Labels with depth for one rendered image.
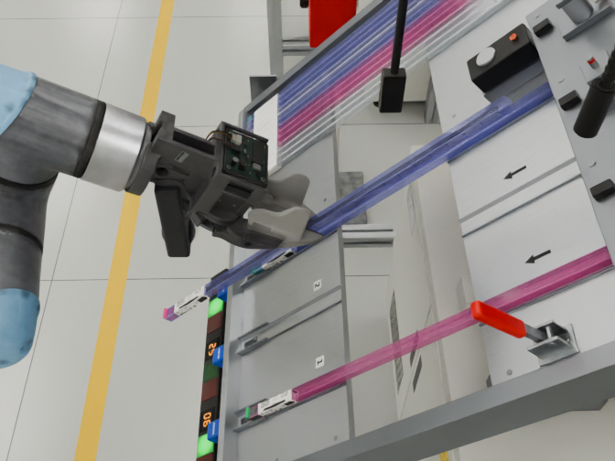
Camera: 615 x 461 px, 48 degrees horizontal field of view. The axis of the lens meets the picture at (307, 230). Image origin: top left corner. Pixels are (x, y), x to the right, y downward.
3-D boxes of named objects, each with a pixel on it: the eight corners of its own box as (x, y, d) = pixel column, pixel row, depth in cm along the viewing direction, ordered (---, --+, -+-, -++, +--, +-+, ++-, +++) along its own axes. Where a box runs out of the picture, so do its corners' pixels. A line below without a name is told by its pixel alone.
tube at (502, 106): (171, 322, 89) (164, 318, 88) (172, 312, 89) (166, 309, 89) (514, 111, 61) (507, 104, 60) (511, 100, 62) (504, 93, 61)
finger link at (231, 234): (281, 252, 70) (201, 222, 66) (274, 260, 71) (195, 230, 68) (284, 217, 73) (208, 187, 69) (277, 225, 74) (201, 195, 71)
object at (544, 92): (258, 276, 100) (251, 273, 99) (258, 268, 101) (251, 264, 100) (578, 81, 72) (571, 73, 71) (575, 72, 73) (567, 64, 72)
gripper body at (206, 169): (274, 197, 65) (151, 153, 60) (234, 244, 70) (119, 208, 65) (275, 139, 69) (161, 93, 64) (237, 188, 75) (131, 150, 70)
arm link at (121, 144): (73, 194, 64) (89, 133, 69) (122, 209, 66) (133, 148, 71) (98, 144, 59) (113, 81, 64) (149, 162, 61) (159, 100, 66)
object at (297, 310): (250, 490, 85) (230, 485, 84) (262, 122, 126) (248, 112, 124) (364, 449, 75) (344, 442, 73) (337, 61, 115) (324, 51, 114)
